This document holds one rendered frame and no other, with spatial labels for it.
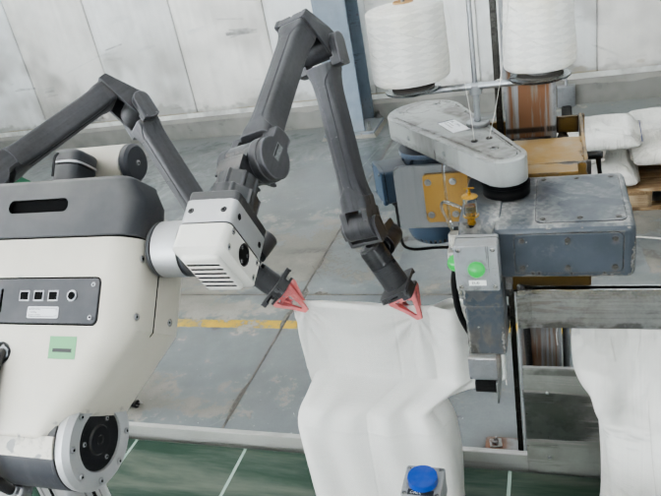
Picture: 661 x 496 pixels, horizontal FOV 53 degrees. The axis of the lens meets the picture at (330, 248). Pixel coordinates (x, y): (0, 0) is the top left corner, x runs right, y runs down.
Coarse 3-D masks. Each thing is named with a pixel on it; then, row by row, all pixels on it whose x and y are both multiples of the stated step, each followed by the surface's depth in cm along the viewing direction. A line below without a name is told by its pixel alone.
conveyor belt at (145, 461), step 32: (128, 448) 227; (160, 448) 224; (192, 448) 221; (224, 448) 218; (128, 480) 213; (160, 480) 210; (192, 480) 208; (224, 480) 205; (256, 480) 203; (288, 480) 200; (480, 480) 187; (512, 480) 185; (544, 480) 184; (576, 480) 182
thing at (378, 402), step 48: (336, 336) 158; (384, 336) 152; (432, 336) 149; (336, 384) 162; (384, 384) 157; (432, 384) 154; (336, 432) 160; (384, 432) 155; (432, 432) 153; (336, 480) 168; (384, 480) 163
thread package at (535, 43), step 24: (504, 0) 126; (528, 0) 122; (552, 0) 121; (504, 24) 129; (528, 24) 123; (552, 24) 123; (528, 48) 125; (552, 48) 124; (576, 48) 128; (528, 72) 127
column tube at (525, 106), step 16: (512, 96) 152; (528, 96) 151; (544, 96) 150; (512, 112) 154; (528, 112) 152; (544, 112) 152; (512, 128) 155; (528, 128) 154; (544, 128) 153; (544, 336) 180; (560, 336) 178; (544, 352) 182; (560, 352) 181
